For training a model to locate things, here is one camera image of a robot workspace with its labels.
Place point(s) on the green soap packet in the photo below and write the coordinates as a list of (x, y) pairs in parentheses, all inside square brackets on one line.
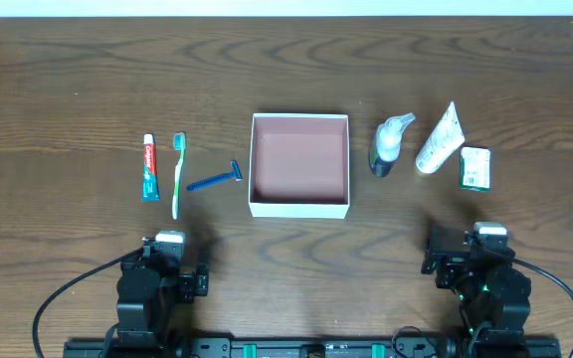
[(475, 169)]

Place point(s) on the red teal toothpaste tube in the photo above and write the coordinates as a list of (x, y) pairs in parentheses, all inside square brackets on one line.
[(150, 190)]

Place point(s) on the white open cardboard box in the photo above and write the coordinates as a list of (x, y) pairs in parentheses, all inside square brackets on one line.
[(299, 166)]

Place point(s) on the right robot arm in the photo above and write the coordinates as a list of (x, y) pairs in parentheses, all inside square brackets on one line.
[(495, 308)]

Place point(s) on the blue disposable razor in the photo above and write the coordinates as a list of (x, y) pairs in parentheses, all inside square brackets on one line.
[(235, 174)]

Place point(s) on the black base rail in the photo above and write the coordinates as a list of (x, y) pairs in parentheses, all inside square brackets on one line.
[(402, 346)]

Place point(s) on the green white toothbrush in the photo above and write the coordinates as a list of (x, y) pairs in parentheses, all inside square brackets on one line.
[(179, 144)]

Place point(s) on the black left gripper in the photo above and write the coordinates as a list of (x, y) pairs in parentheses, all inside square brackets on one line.
[(188, 286)]

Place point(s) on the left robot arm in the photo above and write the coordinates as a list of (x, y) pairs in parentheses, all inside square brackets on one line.
[(152, 284)]

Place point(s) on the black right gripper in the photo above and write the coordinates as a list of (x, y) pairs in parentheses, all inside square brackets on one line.
[(442, 270)]

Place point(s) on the clear spray bottle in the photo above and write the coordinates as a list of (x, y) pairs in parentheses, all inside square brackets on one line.
[(386, 144)]

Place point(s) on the white cream tube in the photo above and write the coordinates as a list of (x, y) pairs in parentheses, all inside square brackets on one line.
[(444, 140)]

